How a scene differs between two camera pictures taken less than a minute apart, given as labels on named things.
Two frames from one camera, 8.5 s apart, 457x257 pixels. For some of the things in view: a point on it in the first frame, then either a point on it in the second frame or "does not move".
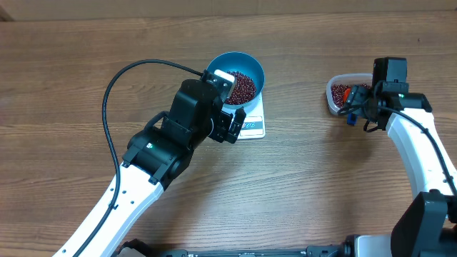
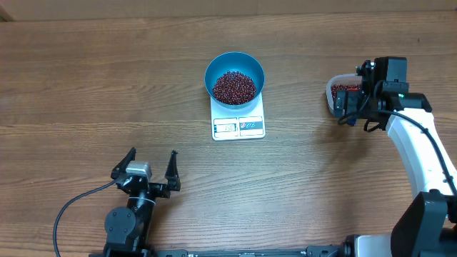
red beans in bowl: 243,90 does not move
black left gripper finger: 238,123 -> 171,172
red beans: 338,91 does not move
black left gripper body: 217,128 -> 164,192
